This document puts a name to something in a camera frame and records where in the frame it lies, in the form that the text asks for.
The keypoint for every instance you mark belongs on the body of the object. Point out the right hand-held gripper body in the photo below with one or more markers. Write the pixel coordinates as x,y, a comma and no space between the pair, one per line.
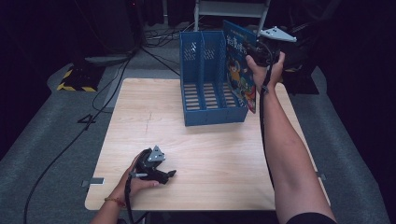
269,46

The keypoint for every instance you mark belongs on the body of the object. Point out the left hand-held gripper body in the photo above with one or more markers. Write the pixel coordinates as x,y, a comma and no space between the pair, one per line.
149,163

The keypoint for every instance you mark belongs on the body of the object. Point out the blue cartoon picture book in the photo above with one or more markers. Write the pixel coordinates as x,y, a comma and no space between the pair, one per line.
238,71

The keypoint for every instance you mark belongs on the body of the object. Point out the blue plastic file rack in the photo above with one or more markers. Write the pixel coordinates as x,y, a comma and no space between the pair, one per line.
205,116

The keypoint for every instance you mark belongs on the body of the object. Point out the person's left hand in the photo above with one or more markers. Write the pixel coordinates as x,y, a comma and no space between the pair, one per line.
137,185

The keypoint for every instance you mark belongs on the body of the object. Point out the person's right hand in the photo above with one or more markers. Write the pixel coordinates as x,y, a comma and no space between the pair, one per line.
264,76

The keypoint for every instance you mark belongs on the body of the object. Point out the white metal stand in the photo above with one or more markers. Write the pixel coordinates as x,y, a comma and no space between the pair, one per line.
230,9

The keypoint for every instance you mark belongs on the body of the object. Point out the black yellow striped base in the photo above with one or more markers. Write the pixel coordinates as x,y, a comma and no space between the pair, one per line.
79,79

